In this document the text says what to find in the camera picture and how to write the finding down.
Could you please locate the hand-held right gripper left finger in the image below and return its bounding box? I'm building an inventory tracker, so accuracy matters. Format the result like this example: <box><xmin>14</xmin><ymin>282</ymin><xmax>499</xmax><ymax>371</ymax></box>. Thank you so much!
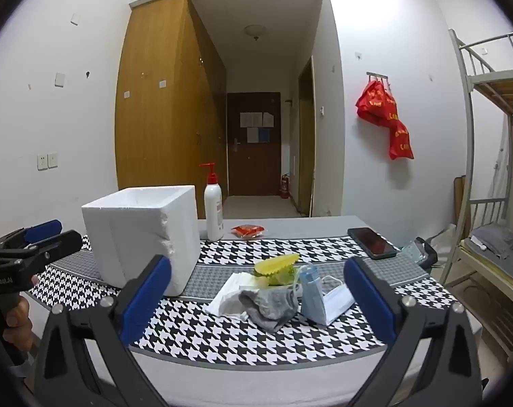
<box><xmin>35</xmin><ymin>255</ymin><xmax>172</xmax><ymax>407</ymax></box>

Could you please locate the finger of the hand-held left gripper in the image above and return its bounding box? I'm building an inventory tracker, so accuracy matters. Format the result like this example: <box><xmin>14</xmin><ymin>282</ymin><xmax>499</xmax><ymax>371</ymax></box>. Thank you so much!
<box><xmin>0</xmin><ymin>219</ymin><xmax>63</xmax><ymax>255</ymax></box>
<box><xmin>11</xmin><ymin>230</ymin><xmax>83</xmax><ymax>272</ymax></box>

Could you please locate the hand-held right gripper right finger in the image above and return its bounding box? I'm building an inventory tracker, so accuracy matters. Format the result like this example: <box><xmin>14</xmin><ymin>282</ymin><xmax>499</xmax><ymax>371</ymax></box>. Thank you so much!
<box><xmin>343</xmin><ymin>256</ymin><xmax>482</xmax><ymax>407</ymax></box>

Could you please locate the white foam box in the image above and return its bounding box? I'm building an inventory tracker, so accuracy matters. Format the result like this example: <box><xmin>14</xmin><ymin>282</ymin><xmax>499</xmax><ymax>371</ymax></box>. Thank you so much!
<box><xmin>82</xmin><ymin>185</ymin><xmax>201</xmax><ymax>297</ymax></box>

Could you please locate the yellow foam fruit net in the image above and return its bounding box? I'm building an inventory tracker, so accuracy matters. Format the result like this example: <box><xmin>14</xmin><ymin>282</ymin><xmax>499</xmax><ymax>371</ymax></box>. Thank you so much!
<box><xmin>253</xmin><ymin>253</ymin><xmax>300</xmax><ymax>280</ymax></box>

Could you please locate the person's left hand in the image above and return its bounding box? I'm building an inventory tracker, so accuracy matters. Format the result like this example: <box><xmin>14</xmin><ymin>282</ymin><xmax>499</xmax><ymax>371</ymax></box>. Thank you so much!
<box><xmin>2</xmin><ymin>294</ymin><xmax>34</xmax><ymax>352</ymax></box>

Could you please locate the pale blue face mask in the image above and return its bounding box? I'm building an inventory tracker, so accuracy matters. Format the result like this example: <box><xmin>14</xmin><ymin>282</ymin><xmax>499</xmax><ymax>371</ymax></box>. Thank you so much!
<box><xmin>322</xmin><ymin>275</ymin><xmax>356</xmax><ymax>326</ymax></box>

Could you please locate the black smartphone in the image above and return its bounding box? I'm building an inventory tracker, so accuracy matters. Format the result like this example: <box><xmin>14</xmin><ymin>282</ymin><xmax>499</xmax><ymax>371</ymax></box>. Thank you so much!
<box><xmin>347</xmin><ymin>228</ymin><xmax>398</xmax><ymax>260</ymax></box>

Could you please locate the houndstooth tablecloth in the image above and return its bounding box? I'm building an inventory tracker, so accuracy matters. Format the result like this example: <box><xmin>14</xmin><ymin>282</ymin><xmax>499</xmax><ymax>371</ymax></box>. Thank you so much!
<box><xmin>27</xmin><ymin>215</ymin><xmax>483</xmax><ymax>367</ymax></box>

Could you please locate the grey sock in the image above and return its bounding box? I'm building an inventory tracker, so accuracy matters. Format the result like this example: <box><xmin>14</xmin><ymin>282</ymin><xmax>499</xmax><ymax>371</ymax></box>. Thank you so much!
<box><xmin>239</xmin><ymin>286</ymin><xmax>300</xmax><ymax>333</ymax></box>

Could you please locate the white pump bottle red cap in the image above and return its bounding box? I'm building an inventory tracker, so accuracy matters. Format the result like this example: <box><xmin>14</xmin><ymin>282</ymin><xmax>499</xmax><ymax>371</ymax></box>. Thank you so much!
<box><xmin>199</xmin><ymin>163</ymin><xmax>224</xmax><ymax>241</ymax></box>

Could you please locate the red snack packet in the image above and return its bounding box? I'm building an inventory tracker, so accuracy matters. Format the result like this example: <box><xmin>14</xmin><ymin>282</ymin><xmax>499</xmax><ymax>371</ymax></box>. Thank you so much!
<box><xmin>231</xmin><ymin>225</ymin><xmax>266</xmax><ymax>239</ymax></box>

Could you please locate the brown wooden board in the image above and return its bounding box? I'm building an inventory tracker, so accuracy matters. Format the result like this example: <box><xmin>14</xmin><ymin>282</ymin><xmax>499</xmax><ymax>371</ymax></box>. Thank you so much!
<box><xmin>453</xmin><ymin>175</ymin><xmax>469</xmax><ymax>226</ymax></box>

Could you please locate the grey folded blanket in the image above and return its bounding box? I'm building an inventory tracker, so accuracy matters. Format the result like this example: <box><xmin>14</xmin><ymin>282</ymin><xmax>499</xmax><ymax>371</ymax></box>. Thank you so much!
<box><xmin>469</xmin><ymin>222</ymin><xmax>513</xmax><ymax>259</ymax></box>

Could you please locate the wooden wardrobe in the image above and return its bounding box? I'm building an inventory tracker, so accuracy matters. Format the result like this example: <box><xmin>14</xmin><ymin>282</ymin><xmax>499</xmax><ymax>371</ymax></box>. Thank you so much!
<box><xmin>114</xmin><ymin>0</ymin><xmax>228</xmax><ymax>204</ymax></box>

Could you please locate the red plastic bag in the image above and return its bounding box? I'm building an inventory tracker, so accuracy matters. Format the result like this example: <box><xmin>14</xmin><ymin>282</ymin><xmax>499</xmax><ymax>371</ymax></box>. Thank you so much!
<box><xmin>388</xmin><ymin>119</ymin><xmax>414</xmax><ymax>161</ymax></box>
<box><xmin>355</xmin><ymin>80</ymin><xmax>399</xmax><ymax>128</ymax></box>

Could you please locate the dark brown entrance door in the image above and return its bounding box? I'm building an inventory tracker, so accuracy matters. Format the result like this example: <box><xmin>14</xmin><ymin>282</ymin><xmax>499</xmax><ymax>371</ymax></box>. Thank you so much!
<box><xmin>227</xmin><ymin>92</ymin><xmax>281</xmax><ymax>197</ymax></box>

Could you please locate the white hanging cloth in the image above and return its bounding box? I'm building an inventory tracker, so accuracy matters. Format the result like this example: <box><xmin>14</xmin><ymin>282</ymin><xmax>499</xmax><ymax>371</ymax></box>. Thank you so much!
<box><xmin>493</xmin><ymin>127</ymin><xmax>512</xmax><ymax>199</ymax></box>

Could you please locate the metal bunk bed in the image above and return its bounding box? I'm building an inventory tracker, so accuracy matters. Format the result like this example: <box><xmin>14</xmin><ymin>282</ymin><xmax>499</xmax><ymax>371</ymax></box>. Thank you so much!
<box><xmin>447</xmin><ymin>29</ymin><xmax>513</xmax><ymax>361</ymax></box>

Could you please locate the black handled basket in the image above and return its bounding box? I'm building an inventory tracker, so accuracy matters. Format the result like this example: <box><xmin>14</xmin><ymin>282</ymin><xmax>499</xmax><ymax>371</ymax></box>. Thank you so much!
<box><xmin>403</xmin><ymin>237</ymin><xmax>439</xmax><ymax>270</ymax></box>

